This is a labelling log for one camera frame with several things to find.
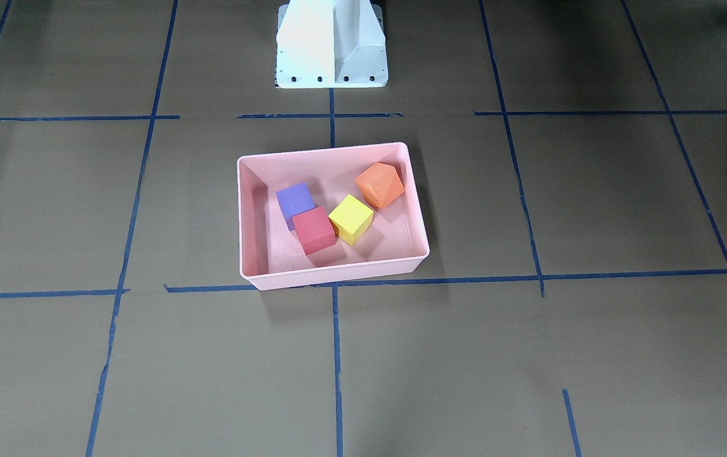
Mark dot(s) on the purple foam block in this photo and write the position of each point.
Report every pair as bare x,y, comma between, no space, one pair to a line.
293,201

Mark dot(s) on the orange foam block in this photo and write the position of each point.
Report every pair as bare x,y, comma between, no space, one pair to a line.
380,184

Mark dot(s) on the white pedestal column base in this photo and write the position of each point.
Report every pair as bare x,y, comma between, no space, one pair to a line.
331,44

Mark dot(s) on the yellow foam block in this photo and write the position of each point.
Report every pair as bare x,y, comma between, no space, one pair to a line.
350,219

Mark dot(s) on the pink plastic bin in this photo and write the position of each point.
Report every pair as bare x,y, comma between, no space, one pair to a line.
271,257

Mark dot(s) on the red foam block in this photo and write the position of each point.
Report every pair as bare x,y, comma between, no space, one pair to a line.
314,230

